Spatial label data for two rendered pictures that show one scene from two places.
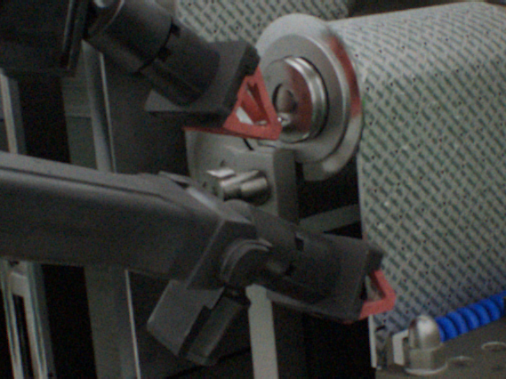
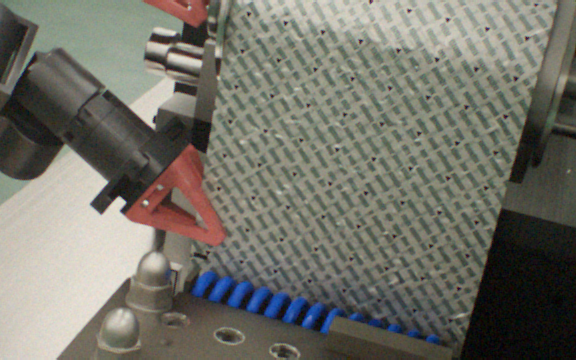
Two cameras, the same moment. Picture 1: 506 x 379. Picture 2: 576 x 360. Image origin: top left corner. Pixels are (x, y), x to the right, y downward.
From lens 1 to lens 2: 0.92 m
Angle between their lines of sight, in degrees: 48
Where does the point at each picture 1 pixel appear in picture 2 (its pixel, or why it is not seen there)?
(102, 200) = not seen: outside the picture
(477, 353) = (204, 327)
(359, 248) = (133, 154)
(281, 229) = (68, 93)
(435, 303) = (284, 276)
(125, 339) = not seen: hidden behind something
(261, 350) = not seen: hidden behind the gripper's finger
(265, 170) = (205, 55)
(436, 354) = (140, 291)
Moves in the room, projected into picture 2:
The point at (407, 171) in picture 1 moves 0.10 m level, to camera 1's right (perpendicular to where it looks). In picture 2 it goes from (283, 124) to (363, 176)
